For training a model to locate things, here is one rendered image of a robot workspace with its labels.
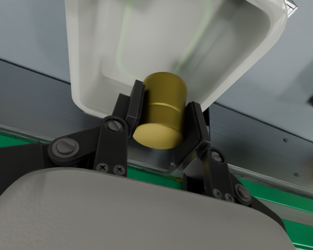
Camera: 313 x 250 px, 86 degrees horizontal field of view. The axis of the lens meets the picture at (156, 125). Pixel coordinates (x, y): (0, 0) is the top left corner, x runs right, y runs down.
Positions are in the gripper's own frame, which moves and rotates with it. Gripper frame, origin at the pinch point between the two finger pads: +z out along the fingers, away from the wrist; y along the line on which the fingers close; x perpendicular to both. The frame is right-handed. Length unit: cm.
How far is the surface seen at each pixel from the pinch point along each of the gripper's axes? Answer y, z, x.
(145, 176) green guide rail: 6.0, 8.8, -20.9
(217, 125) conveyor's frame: 14.4, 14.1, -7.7
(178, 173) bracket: 10.8, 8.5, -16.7
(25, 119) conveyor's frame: -16.6, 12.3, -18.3
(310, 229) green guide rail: 33.3, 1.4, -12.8
